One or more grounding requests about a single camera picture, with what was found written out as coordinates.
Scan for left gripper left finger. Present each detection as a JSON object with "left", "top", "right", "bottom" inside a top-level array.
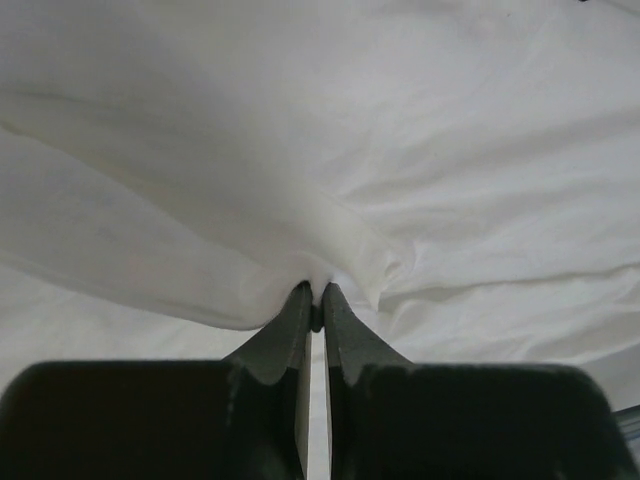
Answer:
[{"left": 223, "top": 282, "right": 313, "bottom": 479}]

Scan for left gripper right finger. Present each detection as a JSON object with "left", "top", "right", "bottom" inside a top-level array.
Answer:
[{"left": 322, "top": 283, "right": 412, "bottom": 479}]

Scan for white t shirt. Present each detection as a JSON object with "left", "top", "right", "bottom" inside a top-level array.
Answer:
[{"left": 0, "top": 0, "right": 640, "bottom": 366}]

